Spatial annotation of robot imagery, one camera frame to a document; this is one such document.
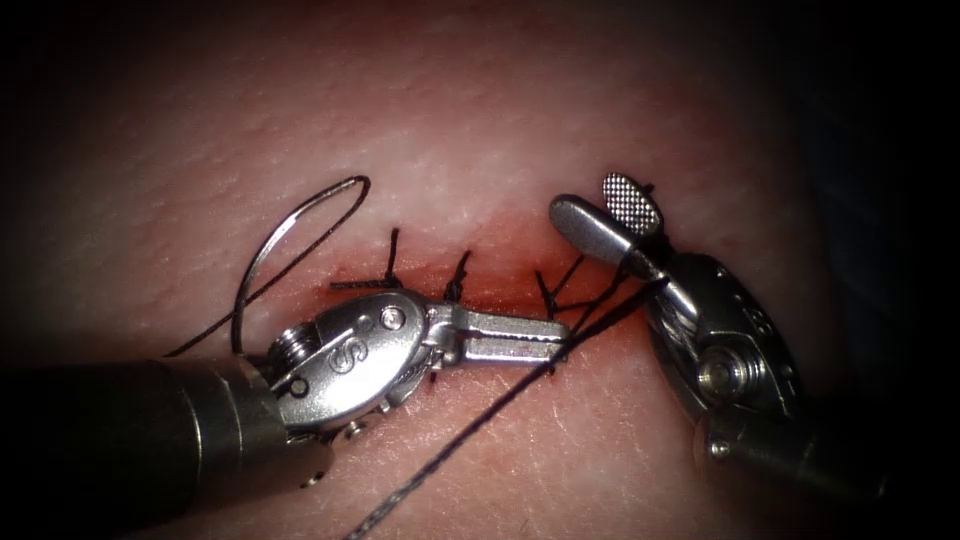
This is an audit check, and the left arm needle driver jaw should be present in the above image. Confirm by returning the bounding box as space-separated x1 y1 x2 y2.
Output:
458 335 568 366
458 307 571 342

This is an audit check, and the left arm needle driver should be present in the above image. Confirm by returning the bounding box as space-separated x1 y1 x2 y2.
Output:
263 289 468 445

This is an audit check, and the right arm needle driver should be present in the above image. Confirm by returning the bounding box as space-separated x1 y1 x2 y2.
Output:
628 251 805 423

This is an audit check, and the right arm needle driver jaw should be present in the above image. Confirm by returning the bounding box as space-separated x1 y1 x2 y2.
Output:
602 172 664 238
548 194 655 273

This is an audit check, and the black thread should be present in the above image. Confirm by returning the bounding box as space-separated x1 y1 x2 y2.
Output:
163 176 669 540

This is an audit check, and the black stitching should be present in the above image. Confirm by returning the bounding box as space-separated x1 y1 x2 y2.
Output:
329 227 631 376

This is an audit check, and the tissue pad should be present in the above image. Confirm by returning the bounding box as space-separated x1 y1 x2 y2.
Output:
14 0 886 540

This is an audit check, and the curved steel needle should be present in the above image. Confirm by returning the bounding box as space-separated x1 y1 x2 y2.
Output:
230 175 372 357

